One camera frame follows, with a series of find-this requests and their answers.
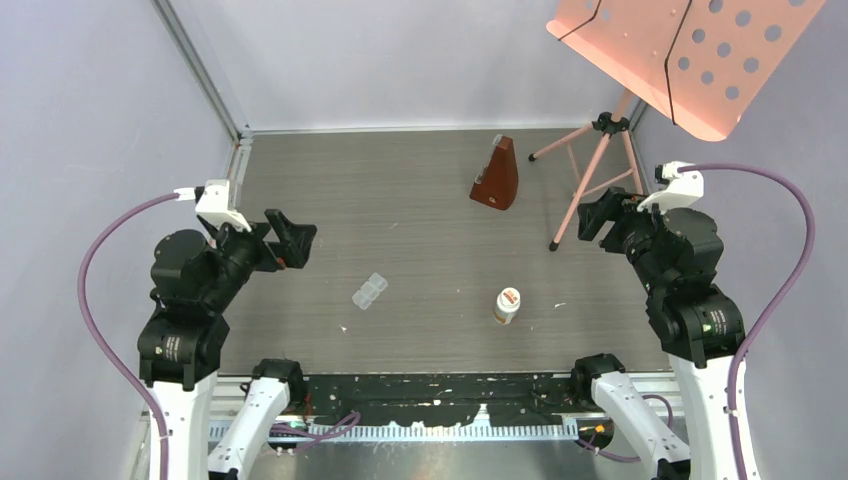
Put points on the pink music stand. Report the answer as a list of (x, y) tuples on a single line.
[(699, 63)]

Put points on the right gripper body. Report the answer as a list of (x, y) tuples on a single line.
[(631, 232)]

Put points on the brown wooden metronome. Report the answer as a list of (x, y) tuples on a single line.
[(496, 185)]

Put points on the clear weekly pill organizer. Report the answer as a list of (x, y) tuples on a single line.
[(369, 291)]

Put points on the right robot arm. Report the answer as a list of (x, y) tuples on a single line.
[(674, 255)]

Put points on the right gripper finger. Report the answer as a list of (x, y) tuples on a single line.
[(593, 215), (620, 196)]

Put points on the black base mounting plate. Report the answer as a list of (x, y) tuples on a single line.
[(441, 400)]

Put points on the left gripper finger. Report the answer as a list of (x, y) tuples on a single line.
[(280, 224), (293, 245)]

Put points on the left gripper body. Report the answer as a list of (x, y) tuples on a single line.
[(242, 251)]

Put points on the white vitamin pill bottle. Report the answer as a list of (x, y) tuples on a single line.
[(506, 306)]

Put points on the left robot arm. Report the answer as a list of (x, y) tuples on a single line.
[(197, 275)]

